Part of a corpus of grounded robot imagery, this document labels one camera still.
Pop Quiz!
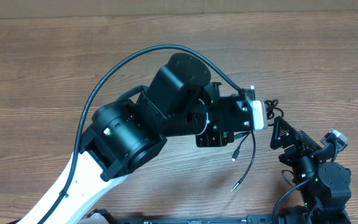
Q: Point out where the black usb cable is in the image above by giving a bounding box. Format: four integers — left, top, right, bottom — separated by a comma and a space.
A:
230, 98, 285, 192

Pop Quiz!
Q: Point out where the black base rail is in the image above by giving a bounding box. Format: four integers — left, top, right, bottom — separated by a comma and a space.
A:
87, 208, 307, 224

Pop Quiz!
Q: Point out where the cardboard board backdrop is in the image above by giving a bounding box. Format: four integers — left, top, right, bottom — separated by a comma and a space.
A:
0, 0, 358, 19

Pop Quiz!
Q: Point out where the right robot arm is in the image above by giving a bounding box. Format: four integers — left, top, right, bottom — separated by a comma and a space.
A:
270, 116, 351, 223

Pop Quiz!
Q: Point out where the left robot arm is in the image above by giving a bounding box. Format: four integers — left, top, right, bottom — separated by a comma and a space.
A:
22, 53, 267, 223

